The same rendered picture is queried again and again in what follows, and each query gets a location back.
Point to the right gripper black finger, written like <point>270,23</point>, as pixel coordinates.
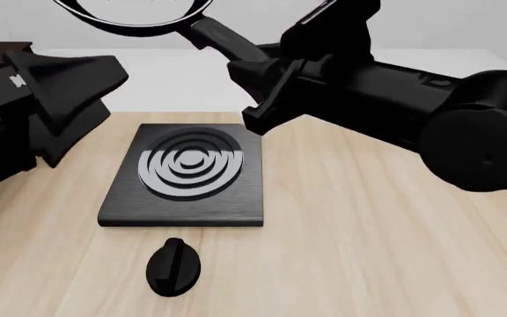
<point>275,53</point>
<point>253,86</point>

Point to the round black stove knob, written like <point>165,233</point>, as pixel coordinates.
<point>172,267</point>

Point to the flat black stove plate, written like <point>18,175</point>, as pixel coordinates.
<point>183,198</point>

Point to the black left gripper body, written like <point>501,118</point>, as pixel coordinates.
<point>2,87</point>

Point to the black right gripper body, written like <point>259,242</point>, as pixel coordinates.
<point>275,105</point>

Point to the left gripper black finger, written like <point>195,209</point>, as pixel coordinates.
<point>66,135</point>
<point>73,79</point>

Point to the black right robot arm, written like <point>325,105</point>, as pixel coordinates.
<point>412,109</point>

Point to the black frying pan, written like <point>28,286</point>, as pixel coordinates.
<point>218,36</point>

